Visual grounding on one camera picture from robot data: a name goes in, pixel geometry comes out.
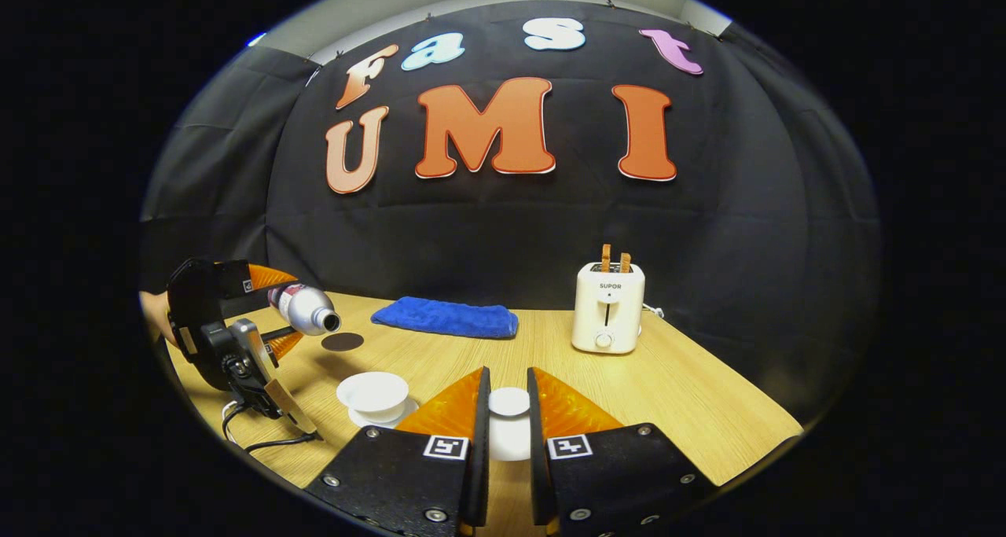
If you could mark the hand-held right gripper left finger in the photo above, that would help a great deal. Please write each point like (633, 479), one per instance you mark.
(478, 458)

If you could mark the white saucer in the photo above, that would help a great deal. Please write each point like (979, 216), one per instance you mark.
(393, 419)

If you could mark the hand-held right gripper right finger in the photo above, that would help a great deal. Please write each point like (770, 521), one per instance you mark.
(538, 458)

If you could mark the white teacup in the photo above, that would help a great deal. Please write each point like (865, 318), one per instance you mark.
(373, 391)

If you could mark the ceiling light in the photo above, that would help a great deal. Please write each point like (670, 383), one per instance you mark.
(255, 39)

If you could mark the blue towel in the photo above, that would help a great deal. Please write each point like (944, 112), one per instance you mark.
(448, 317)

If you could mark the toast slice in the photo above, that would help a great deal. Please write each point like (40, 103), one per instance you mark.
(606, 258)
(625, 262)

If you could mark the white toaster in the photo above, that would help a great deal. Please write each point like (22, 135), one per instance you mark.
(607, 317)

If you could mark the black round coaster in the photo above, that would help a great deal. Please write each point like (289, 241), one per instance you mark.
(343, 342)

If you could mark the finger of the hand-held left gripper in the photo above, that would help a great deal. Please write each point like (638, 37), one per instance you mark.
(283, 342)
(267, 276)

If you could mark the silver water bottle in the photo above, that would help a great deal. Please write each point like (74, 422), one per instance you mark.
(302, 307)

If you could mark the black backdrop cloth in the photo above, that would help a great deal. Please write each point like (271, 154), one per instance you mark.
(511, 230)

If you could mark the white teacup lid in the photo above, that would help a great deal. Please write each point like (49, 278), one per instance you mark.
(509, 419)

